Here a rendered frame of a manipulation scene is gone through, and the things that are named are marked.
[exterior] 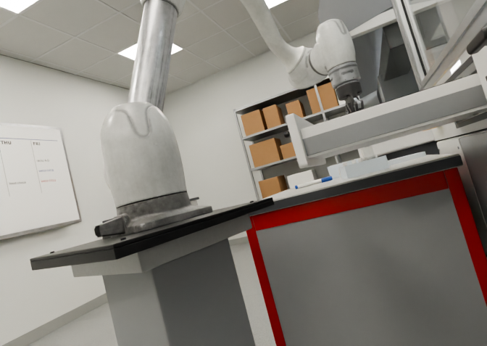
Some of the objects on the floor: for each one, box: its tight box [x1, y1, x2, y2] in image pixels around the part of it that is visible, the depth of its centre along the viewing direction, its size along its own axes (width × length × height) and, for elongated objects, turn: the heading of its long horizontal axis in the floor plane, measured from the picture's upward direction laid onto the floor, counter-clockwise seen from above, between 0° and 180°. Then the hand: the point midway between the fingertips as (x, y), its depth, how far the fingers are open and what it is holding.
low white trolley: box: [246, 154, 487, 346], centre depth 114 cm, size 58×62×76 cm
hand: (365, 147), depth 104 cm, fingers closed, pressing on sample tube
